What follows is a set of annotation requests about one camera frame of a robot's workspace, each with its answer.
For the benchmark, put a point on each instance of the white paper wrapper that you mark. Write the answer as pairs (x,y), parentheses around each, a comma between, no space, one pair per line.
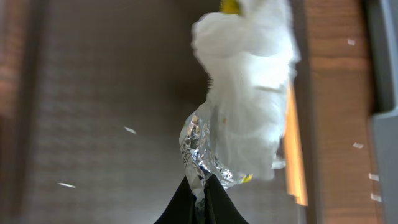
(250,57)

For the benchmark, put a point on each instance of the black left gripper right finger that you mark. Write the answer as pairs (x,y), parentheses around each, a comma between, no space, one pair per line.
(219,209)

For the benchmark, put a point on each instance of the brown serving tray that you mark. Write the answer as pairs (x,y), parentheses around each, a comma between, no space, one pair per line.
(93,97)

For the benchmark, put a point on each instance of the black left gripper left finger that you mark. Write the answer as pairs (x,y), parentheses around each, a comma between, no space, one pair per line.
(181,208)

